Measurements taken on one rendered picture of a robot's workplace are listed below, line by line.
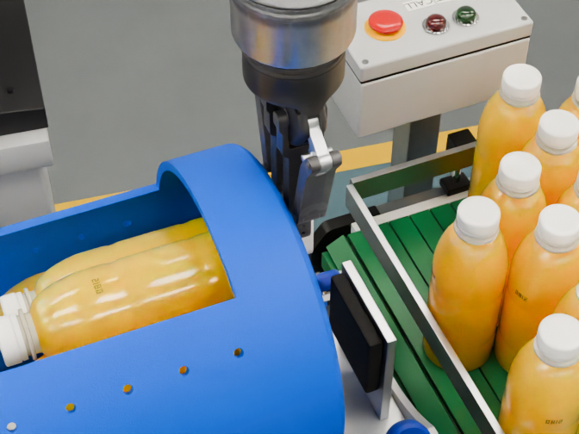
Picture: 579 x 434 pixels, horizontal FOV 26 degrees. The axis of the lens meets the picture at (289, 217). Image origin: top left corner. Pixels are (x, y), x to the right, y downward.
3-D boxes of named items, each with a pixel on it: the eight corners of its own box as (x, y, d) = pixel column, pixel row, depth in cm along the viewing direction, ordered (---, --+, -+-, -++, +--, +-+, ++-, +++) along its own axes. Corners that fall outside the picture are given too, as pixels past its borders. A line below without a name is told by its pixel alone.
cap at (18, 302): (25, 293, 102) (3, 300, 102) (38, 338, 103) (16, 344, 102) (21, 286, 106) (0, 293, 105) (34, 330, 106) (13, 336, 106)
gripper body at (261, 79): (366, 58, 88) (361, 151, 95) (318, -12, 93) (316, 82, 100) (266, 85, 86) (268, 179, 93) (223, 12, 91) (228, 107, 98)
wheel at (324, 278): (301, 277, 123) (307, 297, 123) (342, 264, 124) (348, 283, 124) (289, 280, 128) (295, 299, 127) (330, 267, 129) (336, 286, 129)
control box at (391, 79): (320, 82, 141) (322, 9, 133) (479, 38, 146) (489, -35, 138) (357, 139, 134) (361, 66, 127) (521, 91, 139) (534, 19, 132)
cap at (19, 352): (34, 368, 98) (11, 375, 97) (21, 329, 100) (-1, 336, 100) (27, 342, 95) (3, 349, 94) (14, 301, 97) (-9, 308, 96)
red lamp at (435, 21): (421, 22, 132) (422, 13, 131) (440, 17, 132) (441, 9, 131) (431, 34, 130) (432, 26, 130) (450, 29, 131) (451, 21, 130)
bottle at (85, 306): (261, 323, 103) (40, 395, 98) (231, 257, 107) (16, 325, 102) (262, 274, 97) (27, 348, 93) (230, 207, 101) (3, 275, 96)
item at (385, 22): (362, 21, 132) (363, 12, 131) (393, 13, 133) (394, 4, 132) (376, 41, 130) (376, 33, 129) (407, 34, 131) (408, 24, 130)
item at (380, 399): (324, 346, 125) (326, 266, 116) (346, 339, 126) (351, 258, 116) (365, 426, 119) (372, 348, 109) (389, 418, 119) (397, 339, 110)
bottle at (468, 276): (482, 314, 131) (506, 192, 117) (498, 369, 126) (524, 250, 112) (416, 321, 130) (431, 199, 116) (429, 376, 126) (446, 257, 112)
